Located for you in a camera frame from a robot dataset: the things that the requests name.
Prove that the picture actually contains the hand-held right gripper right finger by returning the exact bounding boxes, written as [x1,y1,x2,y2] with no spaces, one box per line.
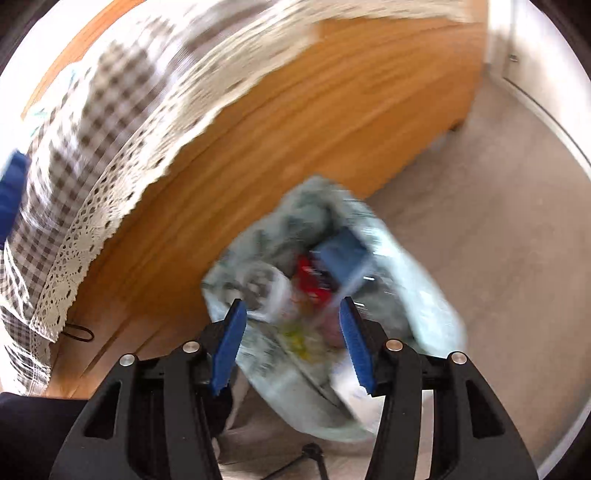
[339,296,539,480]

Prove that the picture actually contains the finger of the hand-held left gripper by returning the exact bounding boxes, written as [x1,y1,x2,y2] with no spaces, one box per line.
[0,151,31,250]

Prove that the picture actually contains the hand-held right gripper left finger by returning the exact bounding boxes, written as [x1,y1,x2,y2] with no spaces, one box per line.
[48,298,248,480]

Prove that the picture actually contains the purple cloth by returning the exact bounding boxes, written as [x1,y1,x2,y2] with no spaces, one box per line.
[318,314,347,349]

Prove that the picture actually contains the yellowish white wrapper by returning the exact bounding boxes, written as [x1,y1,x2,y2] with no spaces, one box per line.
[281,323,315,361]

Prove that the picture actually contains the clear plastic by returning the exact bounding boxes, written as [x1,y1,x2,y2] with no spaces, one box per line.
[238,265,294,324]

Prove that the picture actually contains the pale plastic bag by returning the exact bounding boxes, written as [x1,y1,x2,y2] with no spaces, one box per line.
[202,174,468,445]

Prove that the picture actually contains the shiny red wrapper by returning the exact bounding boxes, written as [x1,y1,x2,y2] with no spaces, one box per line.
[295,256,335,303]

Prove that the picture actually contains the white and blue carton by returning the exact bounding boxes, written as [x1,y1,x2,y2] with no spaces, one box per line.
[310,228,372,296]

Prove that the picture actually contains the checked blanket with lace edge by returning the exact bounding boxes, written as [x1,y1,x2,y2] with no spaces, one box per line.
[0,0,483,398]

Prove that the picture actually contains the person's dark trouser leg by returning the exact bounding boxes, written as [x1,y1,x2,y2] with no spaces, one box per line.
[0,392,95,480]

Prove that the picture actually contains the black cable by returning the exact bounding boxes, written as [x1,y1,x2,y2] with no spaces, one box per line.
[265,442,331,480]

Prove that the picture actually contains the black hair tie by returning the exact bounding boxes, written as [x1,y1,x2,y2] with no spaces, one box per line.
[59,324,95,343]

